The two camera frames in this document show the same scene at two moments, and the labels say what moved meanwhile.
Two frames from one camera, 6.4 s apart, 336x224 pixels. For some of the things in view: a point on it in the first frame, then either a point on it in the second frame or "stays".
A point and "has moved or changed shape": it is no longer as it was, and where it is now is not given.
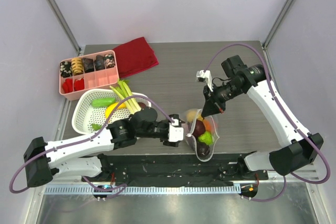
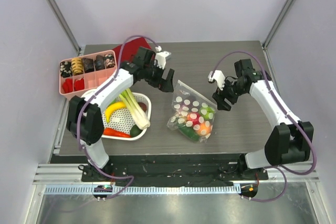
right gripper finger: (209, 108) → (221, 104)
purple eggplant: (192, 142) → (189, 100)
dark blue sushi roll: (100, 63) stays
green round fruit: (207, 138) has moved or changed shape
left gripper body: (170, 118) → (155, 79)
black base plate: (179, 169) stays
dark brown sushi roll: (88, 64) stays
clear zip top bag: (201, 131) → (192, 114)
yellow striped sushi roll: (77, 66) stays
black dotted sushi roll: (65, 67) stays
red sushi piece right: (79, 84) stays
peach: (208, 125) stays
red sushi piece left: (67, 85) stays
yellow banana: (111, 107) stays
